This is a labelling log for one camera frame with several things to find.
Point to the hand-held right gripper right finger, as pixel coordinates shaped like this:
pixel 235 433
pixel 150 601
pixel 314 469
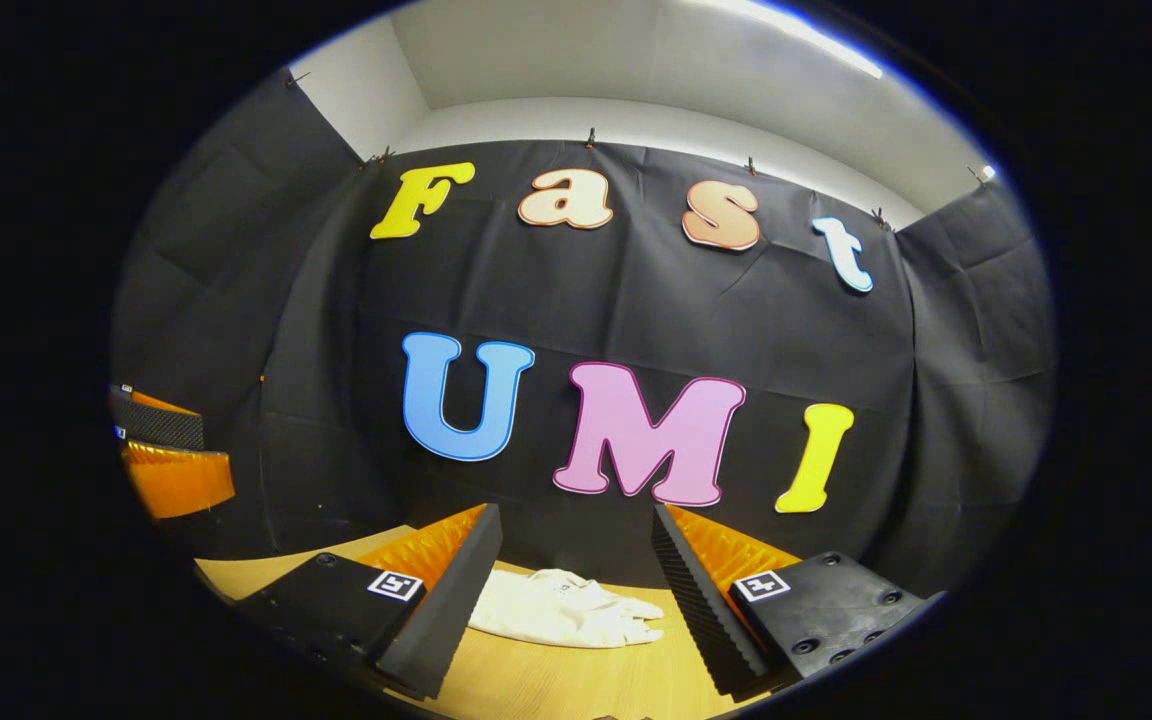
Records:
pixel 701 600

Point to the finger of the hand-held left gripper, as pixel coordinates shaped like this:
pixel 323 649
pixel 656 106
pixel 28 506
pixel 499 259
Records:
pixel 161 425
pixel 181 480

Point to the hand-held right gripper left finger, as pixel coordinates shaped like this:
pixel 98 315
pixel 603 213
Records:
pixel 456 600

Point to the cream button shirt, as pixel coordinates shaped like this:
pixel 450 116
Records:
pixel 556 610

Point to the black backdrop cloth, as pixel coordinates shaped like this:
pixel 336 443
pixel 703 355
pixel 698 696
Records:
pixel 576 300

